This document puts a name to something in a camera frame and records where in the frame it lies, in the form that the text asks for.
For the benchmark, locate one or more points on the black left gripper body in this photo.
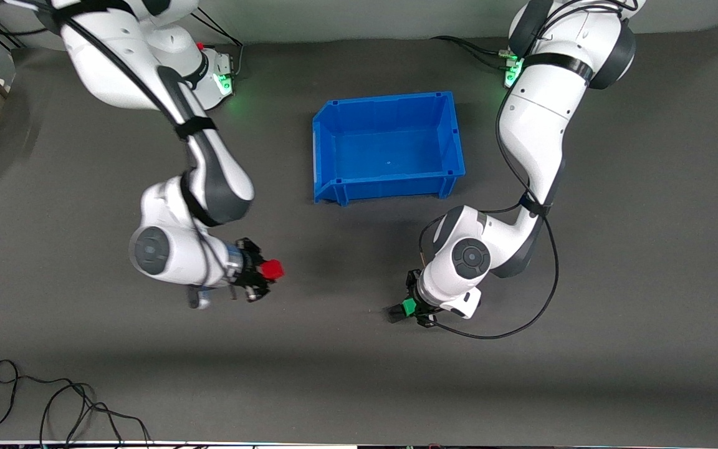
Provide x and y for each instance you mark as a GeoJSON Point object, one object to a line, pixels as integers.
{"type": "Point", "coordinates": [413, 298]}

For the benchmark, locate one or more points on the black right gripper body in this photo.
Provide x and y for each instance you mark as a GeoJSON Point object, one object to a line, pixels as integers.
{"type": "Point", "coordinates": [248, 265]}

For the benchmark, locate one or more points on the small green cube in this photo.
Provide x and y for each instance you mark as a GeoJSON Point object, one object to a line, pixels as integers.
{"type": "Point", "coordinates": [409, 306]}

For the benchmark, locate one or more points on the small red cube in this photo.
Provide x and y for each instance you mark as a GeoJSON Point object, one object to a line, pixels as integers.
{"type": "Point", "coordinates": [273, 269]}

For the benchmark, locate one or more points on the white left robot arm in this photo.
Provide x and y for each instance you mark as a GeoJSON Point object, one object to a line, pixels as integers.
{"type": "Point", "coordinates": [540, 125]}

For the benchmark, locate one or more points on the small black cube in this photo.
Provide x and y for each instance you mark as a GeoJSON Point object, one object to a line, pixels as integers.
{"type": "Point", "coordinates": [393, 313]}

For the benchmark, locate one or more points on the dark grey table cloth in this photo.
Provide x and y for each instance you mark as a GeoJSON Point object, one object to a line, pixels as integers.
{"type": "Point", "coordinates": [359, 374]}

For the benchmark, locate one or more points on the blue plastic bin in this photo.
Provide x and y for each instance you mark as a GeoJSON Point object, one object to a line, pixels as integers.
{"type": "Point", "coordinates": [390, 146]}

